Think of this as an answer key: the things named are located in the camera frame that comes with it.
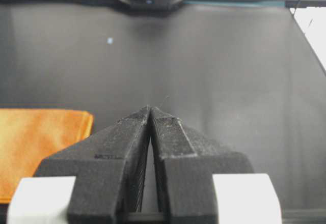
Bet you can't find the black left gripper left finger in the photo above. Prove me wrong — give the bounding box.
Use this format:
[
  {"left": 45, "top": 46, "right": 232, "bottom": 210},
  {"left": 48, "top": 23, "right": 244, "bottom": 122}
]
[{"left": 34, "top": 106, "right": 150, "bottom": 223}]

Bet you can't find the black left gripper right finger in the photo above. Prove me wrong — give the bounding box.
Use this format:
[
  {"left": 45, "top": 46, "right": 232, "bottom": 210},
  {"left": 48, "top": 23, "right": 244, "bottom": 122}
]
[{"left": 150, "top": 107, "right": 254, "bottom": 223}]

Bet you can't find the orange folded cloth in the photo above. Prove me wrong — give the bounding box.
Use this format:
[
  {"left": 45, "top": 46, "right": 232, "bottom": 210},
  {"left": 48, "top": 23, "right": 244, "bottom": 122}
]
[{"left": 1, "top": 108, "right": 94, "bottom": 204}]

